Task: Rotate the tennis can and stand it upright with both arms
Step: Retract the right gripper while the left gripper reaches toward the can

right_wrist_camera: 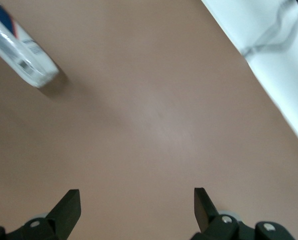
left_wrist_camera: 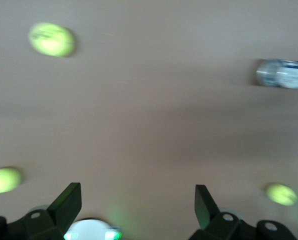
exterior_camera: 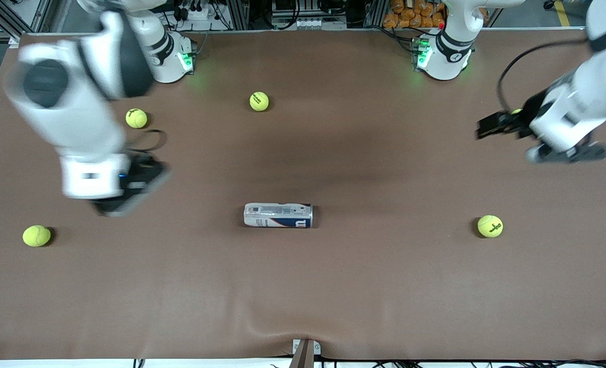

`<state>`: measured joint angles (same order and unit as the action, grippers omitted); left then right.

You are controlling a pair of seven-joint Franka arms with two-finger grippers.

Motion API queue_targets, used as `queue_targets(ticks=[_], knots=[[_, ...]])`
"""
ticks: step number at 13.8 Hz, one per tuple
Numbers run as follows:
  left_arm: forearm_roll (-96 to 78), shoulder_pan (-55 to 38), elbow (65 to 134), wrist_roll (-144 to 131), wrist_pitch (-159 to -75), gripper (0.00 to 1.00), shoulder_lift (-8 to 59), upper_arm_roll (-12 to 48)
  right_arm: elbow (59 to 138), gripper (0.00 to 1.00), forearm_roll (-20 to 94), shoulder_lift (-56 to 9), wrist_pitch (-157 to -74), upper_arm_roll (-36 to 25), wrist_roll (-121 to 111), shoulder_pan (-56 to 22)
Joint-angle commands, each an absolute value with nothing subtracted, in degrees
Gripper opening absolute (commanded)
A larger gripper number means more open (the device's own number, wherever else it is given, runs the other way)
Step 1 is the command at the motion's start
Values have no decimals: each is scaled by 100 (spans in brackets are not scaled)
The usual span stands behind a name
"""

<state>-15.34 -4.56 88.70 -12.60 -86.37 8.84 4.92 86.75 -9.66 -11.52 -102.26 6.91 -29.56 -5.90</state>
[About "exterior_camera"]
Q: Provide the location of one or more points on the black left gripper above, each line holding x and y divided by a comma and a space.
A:
529, 115

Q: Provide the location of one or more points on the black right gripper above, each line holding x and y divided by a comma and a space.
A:
140, 173

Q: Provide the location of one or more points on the clear Wilson tennis ball can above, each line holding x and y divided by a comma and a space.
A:
278, 215

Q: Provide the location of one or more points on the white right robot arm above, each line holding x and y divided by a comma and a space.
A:
67, 112

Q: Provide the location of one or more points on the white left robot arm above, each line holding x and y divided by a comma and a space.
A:
451, 51

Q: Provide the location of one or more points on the yellow tennis ball Wilson print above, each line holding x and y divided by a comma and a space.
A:
490, 226

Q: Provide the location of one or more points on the pile of orange bags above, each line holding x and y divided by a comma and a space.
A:
410, 18

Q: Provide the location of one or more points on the white power strip with plugs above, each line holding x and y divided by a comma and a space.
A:
200, 11

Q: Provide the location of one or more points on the aluminium frame post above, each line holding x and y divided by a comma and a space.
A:
377, 13
239, 13

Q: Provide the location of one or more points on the aluminium frame profile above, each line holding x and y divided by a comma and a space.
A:
38, 15

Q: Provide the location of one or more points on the metal table edge bracket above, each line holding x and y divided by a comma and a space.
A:
305, 350

